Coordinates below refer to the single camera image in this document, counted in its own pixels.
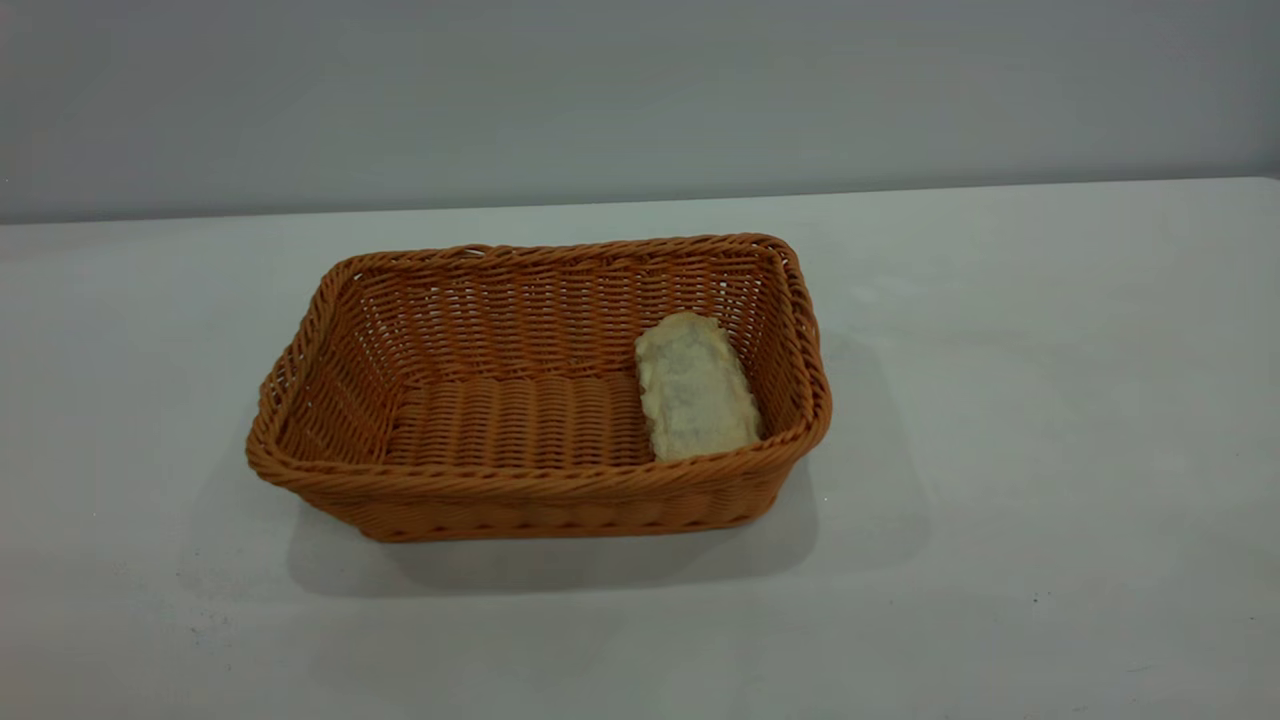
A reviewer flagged orange woven wicker basket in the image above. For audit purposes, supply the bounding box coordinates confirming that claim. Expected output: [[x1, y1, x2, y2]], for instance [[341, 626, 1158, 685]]
[[245, 233, 833, 544]]

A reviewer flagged striped long bread roll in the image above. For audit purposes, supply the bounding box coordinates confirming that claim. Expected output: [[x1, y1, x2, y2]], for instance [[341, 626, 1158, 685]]
[[634, 310, 763, 463]]

